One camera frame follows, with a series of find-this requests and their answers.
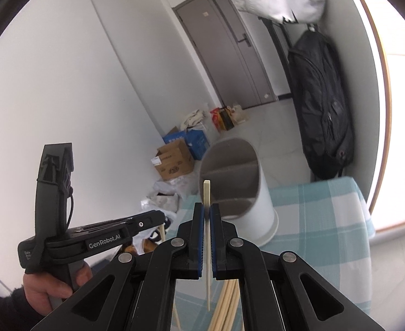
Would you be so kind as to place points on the person's left hand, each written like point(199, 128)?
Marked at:
point(37, 289)

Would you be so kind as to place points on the person's left forearm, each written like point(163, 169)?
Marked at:
point(12, 312)

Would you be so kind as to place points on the blue cardboard box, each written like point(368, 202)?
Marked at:
point(197, 141)

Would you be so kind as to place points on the white utensil holder grey inside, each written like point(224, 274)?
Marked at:
point(264, 210)

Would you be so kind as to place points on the white plastic bags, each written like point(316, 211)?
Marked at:
point(161, 198)

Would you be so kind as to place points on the dark metal rack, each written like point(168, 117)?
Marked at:
point(278, 51)

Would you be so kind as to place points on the pile of wooden chopsticks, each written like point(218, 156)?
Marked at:
point(224, 303)

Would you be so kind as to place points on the brown cardboard box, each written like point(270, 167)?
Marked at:
point(173, 160)

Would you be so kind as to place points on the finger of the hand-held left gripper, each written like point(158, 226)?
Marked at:
point(149, 219)

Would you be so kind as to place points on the teal checked tablecloth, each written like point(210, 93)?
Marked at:
point(309, 231)

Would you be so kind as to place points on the grey door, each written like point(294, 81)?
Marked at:
point(230, 48)

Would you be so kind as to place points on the black backpack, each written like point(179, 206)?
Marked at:
point(319, 103)

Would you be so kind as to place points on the white cloth bag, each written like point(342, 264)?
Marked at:
point(192, 119)

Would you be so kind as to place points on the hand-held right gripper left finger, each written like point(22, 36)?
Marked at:
point(198, 234)

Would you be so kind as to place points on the beige paper bag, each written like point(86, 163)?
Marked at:
point(239, 113)

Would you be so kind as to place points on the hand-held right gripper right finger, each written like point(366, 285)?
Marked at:
point(215, 234)

